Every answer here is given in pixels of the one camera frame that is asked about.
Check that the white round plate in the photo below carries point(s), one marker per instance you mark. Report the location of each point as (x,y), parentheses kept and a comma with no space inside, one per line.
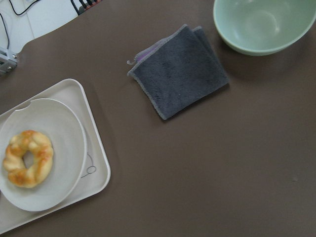
(66,133)

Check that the folded grey cloth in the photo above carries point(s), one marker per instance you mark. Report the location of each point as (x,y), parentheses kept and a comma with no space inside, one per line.
(178,70)

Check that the twisted glazed donut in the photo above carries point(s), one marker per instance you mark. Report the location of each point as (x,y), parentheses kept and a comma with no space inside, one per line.
(28,159)

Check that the green ceramic bowl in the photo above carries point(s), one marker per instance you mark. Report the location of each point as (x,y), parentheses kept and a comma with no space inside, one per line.
(262,27)

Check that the cream rabbit tray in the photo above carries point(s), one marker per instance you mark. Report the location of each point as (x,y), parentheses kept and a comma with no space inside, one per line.
(96,170)

